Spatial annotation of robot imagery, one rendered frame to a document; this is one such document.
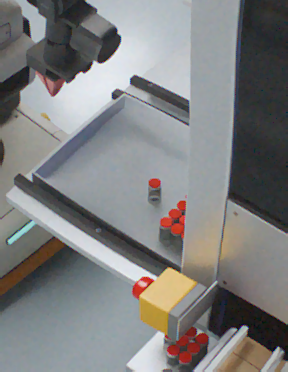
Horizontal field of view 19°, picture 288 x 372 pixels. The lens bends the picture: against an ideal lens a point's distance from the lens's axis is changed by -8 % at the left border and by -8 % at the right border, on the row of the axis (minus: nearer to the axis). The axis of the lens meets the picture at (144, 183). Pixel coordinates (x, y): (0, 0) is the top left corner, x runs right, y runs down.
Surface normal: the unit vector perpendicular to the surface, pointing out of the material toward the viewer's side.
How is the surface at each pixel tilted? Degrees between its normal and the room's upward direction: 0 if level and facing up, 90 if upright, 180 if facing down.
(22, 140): 0
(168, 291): 0
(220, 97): 90
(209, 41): 90
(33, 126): 0
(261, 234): 90
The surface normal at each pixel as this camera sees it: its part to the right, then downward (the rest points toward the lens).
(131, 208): 0.00, -0.68
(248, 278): -0.61, 0.58
